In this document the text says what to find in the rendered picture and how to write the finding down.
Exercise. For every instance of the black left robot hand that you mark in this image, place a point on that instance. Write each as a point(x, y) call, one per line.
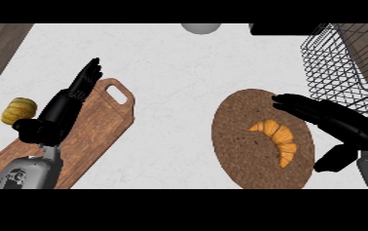
point(55, 118)

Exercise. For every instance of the round brown cork placemat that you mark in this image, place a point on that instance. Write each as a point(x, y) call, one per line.
point(249, 144)

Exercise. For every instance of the black appliance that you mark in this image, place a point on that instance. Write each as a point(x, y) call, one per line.
point(283, 29)

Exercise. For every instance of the yellow ridged squash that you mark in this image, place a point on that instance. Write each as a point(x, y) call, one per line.
point(19, 110)

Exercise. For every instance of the golden croissant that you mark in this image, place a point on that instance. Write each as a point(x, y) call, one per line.
point(281, 137)

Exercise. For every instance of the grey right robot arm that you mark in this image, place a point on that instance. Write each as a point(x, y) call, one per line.
point(362, 169)

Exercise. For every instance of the grey round bowl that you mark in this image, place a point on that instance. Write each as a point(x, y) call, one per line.
point(200, 28)

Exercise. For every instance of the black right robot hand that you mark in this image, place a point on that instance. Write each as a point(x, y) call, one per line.
point(330, 116)

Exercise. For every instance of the dark wooden cabinet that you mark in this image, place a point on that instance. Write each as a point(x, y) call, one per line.
point(12, 41)

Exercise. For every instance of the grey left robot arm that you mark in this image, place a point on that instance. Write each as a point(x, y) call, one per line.
point(30, 171)

